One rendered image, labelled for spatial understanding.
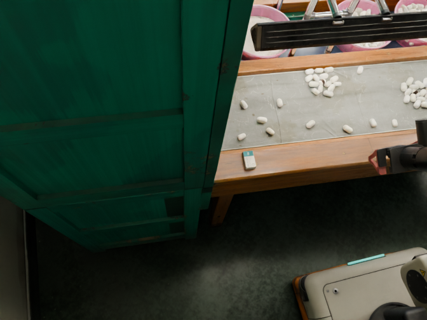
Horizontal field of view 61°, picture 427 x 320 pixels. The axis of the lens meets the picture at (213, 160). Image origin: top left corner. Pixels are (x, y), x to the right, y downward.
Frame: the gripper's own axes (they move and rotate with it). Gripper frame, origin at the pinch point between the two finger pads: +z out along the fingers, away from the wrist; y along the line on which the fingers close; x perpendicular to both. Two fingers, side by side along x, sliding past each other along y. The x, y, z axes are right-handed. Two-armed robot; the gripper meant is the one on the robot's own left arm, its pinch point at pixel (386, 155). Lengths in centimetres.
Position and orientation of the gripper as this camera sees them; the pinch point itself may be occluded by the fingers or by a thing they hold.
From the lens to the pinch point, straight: 111.3
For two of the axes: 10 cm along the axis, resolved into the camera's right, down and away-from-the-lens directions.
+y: -9.7, 1.9, -1.5
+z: -1.7, -0.7, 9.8
